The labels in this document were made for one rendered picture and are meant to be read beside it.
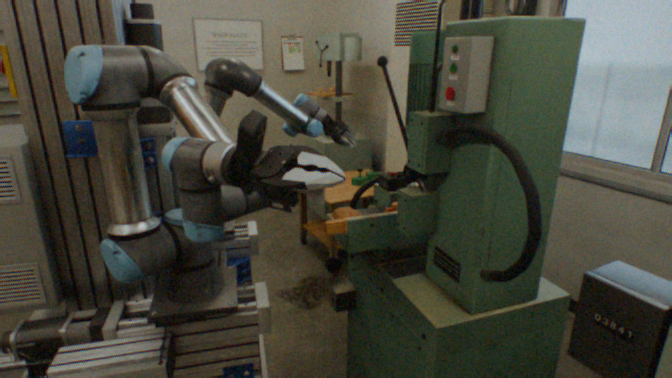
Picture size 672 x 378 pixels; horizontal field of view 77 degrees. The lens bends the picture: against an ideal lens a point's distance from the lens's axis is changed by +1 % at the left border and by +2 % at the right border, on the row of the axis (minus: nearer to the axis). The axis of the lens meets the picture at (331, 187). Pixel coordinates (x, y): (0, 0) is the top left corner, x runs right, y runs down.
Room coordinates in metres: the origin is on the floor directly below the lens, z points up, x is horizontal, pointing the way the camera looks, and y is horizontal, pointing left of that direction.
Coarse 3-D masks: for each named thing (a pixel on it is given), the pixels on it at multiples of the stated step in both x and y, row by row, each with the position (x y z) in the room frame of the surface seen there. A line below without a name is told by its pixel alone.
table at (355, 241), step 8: (368, 208) 1.44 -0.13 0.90; (376, 208) 1.44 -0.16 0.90; (384, 208) 1.44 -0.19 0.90; (328, 216) 1.37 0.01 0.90; (344, 232) 1.23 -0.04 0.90; (384, 232) 1.24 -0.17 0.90; (392, 232) 1.25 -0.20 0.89; (400, 232) 1.26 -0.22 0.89; (344, 240) 1.23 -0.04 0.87; (352, 240) 1.20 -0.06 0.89; (360, 240) 1.21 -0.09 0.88; (368, 240) 1.22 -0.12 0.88; (376, 240) 1.23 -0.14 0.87; (384, 240) 1.24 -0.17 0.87; (392, 240) 1.25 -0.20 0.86; (400, 240) 1.26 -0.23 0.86; (408, 240) 1.27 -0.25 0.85; (416, 240) 1.28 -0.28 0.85; (424, 240) 1.29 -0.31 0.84; (344, 248) 1.22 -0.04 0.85; (352, 248) 1.20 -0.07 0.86; (360, 248) 1.21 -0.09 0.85; (368, 248) 1.22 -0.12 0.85; (376, 248) 1.23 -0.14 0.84
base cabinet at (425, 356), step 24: (360, 288) 1.31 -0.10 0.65; (360, 312) 1.30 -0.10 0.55; (384, 312) 1.13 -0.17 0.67; (360, 336) 1.30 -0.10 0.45; (384, 336) 1.13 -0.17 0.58; (408, 336) 1.00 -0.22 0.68; (528, 336) 0.99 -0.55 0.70; (552, 336) 1.02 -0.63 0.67; (360, 360) 1.29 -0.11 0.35; (384, 360) 1.12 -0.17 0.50; (408, 360) 0.99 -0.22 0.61; (432, 360) 0.89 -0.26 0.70; (456, 360) 0.90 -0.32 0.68; (480, 360) 0.93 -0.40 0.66; (504, 360) 0.96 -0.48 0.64; (528, 360) 0.99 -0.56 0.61; (552, 360) 1.02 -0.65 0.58
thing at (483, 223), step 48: (528, 48) 0.95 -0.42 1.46; (576, 48) 1.00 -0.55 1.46; (528, 96) 0.95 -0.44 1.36; (480, 144) 0.96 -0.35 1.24; (528, 144) 0.96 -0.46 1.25; (480, 192) 0.95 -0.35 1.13; (432, 240) 1.11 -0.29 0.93; (480, 240) 0.93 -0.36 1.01; (480, 288) 0.93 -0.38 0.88; (528, 288) 0.99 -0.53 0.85
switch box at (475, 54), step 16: (448, 48) 1.01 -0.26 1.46; (464, 48) 0.95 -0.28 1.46; (480, 48) 0.94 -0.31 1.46; (448, 64) 1.00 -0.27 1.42; (464, 64) 0.95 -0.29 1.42; (480, 64) 0.94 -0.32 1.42; (448, 80) 1.00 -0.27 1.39; (464, 80) 0.94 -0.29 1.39; (480, 80) 0.95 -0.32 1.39; (464, 96) 0.94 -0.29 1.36; (480, 96) 0.95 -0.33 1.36; (464, 112) 0.94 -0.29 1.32
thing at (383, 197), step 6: (378, 186) 1.52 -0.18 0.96; (378, 192) 1.52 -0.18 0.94; (384, 192) 1.47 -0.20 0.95; (390, 192) 1.44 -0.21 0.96; (396, 192) 1.45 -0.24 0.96; (378, 198) 1.51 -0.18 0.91; (384, 198) 1.47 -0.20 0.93; (390, 198) 1.43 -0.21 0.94; (396, 198) 1.44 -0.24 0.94; (378, 204) 1.51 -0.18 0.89; (384, 204) 1.47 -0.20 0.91; (390, 204) 1.43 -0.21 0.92
